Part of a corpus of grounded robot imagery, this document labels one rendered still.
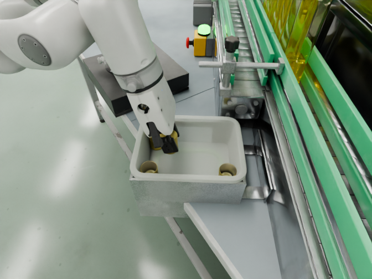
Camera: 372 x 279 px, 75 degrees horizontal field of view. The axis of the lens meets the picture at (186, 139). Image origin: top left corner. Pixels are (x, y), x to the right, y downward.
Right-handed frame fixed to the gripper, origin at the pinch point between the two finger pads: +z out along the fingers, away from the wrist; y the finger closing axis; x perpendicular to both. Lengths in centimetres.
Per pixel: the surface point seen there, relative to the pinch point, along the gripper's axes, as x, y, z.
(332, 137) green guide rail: -30.3, -4.1, 2.0
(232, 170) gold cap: -11.9, -4.9, 7.5
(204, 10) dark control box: -8, 77, 5
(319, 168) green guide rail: -24.2, -14.1, -4.2
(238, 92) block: -15.6, 10.4, -0.4
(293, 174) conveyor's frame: -22.0, -10.9, 1.9
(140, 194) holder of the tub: 7.0, -9.7, 4.8
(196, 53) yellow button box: -3, 50, 9
